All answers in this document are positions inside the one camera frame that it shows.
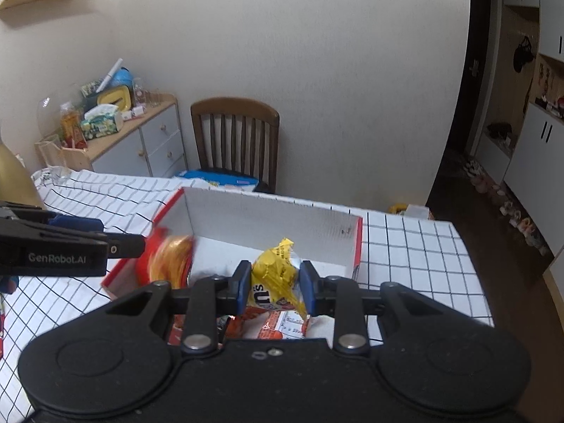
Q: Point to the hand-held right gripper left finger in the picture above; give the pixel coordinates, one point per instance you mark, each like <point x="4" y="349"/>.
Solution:
<point x="242" y="286"/>

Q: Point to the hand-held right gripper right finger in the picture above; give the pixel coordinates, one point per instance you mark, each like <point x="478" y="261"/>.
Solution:
<point x="307" y="288"/>

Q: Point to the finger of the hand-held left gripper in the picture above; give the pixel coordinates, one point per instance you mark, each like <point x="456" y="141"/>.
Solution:
<point x="127" y="246"/>
<point x="75" y="224"/>

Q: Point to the yellow candy packet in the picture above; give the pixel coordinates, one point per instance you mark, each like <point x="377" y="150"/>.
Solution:
<point x="275" y="273"/>

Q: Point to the clear white red packet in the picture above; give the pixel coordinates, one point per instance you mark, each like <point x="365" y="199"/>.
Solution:
<point x="286" y="326"/>

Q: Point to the red orange snack packet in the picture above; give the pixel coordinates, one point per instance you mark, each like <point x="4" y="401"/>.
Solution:
<point x="169" y="260"/>

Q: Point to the red cardboard box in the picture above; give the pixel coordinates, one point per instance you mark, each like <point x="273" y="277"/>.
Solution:
<point x="264" y="220"/>

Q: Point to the clear glass cup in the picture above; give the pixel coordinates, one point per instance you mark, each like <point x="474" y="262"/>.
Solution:
<point x="53" y="158"/>

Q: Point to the gold kettle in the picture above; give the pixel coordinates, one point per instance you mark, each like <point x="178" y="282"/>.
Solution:
<point x="13" y="180"/>

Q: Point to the green patterned tissue box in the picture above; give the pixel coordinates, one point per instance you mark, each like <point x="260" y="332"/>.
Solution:
<point x="103" y="125"/>

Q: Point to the blue white soft pack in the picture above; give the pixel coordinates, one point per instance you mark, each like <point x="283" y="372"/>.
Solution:
<point x="211" y="178"/>

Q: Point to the white wooden side cabinet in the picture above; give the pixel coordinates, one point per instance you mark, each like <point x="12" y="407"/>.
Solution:
<point x="158" y="141"/>

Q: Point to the clear glass dome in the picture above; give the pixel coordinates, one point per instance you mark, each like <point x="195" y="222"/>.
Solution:
<point x="46" y="114"/>

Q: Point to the white black checkered tablecloth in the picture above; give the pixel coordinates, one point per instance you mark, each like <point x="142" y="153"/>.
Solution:
<point x="418" y="264"/>

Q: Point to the small white charger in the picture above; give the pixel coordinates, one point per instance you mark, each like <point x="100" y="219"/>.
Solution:
<point x="134" y="112"/>

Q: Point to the yellow white box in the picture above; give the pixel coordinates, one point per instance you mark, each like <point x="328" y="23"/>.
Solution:
<point x="409" y="211"/>

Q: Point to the yellow black container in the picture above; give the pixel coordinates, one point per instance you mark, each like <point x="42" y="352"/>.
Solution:
<point x="112" y="98"/>

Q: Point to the clear glass jar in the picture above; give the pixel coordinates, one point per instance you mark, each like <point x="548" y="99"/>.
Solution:
<point x="147" y="94"/>

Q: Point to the blue round lid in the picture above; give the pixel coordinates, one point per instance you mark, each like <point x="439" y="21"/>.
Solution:
<point x="125" y="78"/>

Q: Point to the white slim bottle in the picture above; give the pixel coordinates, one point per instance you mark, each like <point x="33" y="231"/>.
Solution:
<point x="112" y="72"/>

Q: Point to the brown wooden chair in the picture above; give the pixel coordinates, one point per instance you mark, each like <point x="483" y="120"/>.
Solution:
<point x="233" y="108"/>

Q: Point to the row of shoes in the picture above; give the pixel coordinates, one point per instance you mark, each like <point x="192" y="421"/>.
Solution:
<point x="506" y="209"/>

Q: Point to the dark bundle on bench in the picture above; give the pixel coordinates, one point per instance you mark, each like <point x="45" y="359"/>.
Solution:
<point x="500" y="131"/>

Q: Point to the white lower cabinet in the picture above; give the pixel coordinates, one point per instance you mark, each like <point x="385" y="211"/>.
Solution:
<point x="537" y="163"/>

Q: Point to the dark door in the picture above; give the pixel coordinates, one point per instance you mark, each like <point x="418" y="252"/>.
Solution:
<point x="467" y="31"/>

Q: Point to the white upper wall cabinet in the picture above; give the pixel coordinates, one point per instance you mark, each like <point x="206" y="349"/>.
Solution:
<point x="553" y="9"/>

